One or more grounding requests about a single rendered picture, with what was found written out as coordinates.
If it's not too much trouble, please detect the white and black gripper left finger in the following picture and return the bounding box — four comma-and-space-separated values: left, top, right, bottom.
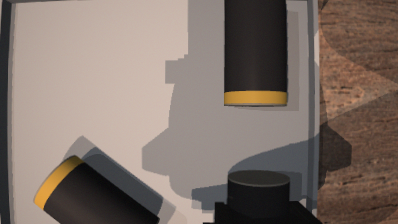
203, 202, 233, 224

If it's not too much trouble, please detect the black battery with yellow end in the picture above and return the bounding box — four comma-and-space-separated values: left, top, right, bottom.
33, 155, 160, 224
227, 170, 290, 224
224, 0, 287, 107

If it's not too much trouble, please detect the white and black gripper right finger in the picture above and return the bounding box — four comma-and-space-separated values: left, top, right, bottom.
288, 201, 323, 224

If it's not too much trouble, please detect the white shallow tray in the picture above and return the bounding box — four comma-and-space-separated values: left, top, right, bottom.
0, 0, 320, 224

